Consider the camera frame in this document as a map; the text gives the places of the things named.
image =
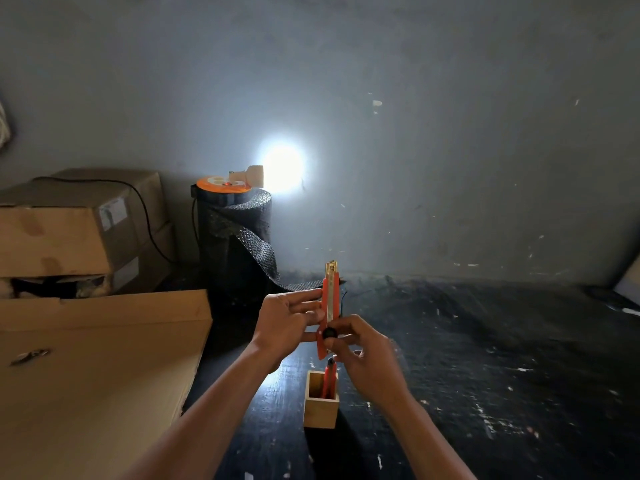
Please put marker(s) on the person's right forearm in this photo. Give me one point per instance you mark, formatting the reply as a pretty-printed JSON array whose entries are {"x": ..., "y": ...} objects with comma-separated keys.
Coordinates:
[{"x": 425, "y": 439}]

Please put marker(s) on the orange tape dispenser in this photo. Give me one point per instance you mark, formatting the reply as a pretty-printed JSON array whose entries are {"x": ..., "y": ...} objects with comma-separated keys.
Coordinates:
[{"x": 222, "y": 183}]

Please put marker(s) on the person's right middle finger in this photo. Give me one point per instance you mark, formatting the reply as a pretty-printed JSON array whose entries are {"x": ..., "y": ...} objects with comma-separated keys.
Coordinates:
[{"x": 350, "y": 339}]

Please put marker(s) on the person's right hand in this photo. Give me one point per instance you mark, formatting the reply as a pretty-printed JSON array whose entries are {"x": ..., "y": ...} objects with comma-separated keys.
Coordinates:
[{"x": 372, "y": 362}]

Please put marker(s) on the person's left thumb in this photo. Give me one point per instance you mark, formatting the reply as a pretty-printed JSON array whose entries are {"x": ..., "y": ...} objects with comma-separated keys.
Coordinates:
[{"x": 308, "y": 337}]

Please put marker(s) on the person's left forearm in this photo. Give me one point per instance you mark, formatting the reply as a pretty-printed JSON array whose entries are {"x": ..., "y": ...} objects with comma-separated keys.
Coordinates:
[{"x": 200, "y": 424}]

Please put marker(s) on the black bubble wrap roll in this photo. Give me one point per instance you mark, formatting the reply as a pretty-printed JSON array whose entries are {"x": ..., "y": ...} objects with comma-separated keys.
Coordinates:
[{"x": 235, "y": 244}]

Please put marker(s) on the person's left middle finger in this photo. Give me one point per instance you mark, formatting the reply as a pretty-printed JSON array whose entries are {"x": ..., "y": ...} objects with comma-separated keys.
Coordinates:
[{"x": 310, "y": 307}]

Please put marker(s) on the small wooden holder box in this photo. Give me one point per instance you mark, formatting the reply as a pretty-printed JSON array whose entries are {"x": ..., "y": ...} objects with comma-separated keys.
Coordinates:
[{"x": 320, "y": 402}]

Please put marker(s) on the white object at edge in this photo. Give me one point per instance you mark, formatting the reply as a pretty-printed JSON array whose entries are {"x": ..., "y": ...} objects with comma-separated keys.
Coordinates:
[{"x": 629, "y": 289}]

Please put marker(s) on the person's left hand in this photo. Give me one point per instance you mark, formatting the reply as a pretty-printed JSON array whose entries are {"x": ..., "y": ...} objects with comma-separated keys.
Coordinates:
[{"x": 280, "y": 324}]

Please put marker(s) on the plain cardboard box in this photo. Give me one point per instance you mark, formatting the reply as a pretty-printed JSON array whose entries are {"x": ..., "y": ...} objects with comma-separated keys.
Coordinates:
[{"x": 145, "y": 214}]

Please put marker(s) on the bright lamp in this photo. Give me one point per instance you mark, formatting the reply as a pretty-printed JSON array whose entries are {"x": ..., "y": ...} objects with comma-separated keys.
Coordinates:
[{"x": 272, "y": 169}]

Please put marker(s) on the cardboard box with white label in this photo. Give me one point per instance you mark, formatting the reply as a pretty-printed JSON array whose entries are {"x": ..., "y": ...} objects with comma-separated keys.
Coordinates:
[{"x": 60, "y": 239}]

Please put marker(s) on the person's right thumb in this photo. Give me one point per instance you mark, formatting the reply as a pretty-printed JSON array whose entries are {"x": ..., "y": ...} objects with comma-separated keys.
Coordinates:
[{"x": 334, "y": 347}]

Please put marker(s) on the orange utility knife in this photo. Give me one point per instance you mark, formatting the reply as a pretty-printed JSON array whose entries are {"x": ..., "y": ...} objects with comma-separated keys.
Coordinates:
[{"x": 329, "y": 304}]

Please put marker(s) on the red tool in holder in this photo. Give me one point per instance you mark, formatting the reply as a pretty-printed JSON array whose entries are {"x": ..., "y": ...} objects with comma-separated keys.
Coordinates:
[{"x": 329, "y": 377}]

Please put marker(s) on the large flat cardboard sheet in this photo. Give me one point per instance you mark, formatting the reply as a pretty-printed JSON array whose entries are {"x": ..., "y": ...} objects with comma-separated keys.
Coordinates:
[{"x": 95, "y": 379}]

